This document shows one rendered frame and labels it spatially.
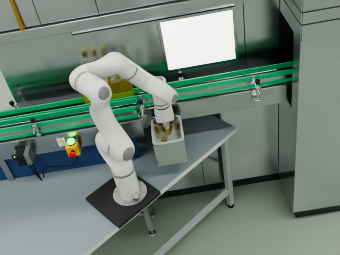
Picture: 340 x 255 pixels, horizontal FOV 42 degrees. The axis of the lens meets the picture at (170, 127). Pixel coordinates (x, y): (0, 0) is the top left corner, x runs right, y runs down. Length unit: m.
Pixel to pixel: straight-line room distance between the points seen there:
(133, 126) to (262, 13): 0.96
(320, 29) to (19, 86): 1.71
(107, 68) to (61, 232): 0.95
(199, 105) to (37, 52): 0.97
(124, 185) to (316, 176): 1.26
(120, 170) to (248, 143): 1.15
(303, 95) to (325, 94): 0.12
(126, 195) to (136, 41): 0.85
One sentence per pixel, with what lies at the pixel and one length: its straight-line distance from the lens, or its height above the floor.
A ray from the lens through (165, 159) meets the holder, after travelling 2.44.
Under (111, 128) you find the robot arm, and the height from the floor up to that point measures 1.29.
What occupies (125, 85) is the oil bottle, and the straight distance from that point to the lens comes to 2.50.
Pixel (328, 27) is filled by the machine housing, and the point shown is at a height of 1.47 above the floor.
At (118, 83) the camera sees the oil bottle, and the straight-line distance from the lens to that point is 2.49.
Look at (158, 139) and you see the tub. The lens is 2.50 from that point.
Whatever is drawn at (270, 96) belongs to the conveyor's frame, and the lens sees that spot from 2.63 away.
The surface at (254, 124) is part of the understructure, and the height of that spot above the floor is 0.62.
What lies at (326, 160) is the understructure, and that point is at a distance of 2.87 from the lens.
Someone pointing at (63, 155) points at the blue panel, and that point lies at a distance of 2.70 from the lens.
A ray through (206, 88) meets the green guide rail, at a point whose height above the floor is 1.10.
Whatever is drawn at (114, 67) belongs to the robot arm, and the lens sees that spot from 1.98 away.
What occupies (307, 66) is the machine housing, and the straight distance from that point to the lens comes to 2.38.
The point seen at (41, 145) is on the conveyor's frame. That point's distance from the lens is 2.64.
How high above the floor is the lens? 2.57
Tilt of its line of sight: 39 degrees down
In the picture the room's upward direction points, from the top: 11 degrees counter-clockwise
